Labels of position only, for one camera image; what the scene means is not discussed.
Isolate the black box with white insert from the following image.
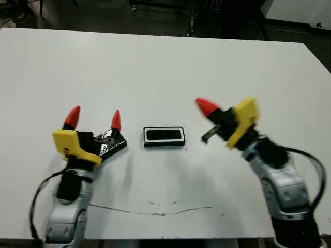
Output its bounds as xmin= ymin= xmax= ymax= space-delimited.
xmin=143 ymin=126 xmax=186 ymax=148

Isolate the glossy black box lid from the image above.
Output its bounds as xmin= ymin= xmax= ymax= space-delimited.
xmin=98 ymin=130 xmax=129 ymax=161

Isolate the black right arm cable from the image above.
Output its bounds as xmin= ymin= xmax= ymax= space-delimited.
xmin=284 ymin=147 xmax=328 ymax=215

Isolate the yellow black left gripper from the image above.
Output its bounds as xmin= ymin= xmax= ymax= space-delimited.
xmin=52 ymin=105 xmax=122 ymax=170

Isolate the white cabinet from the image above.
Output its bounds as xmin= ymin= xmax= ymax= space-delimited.
xmin=262 ymin=0 xmax=331 ymax=29

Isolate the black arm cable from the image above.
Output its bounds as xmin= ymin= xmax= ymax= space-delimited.
xmin=284 ymin=147 xmax=328 ymax=215
xmin=29 ymin=169 xmax=68 ymax=243

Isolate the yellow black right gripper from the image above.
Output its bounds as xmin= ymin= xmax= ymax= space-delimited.
xmin=195 ymin=97 xmax=259 ymax=150

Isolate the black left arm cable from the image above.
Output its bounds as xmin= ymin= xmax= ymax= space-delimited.
xmin=29 ymin=169 xmax=68 ymax=243

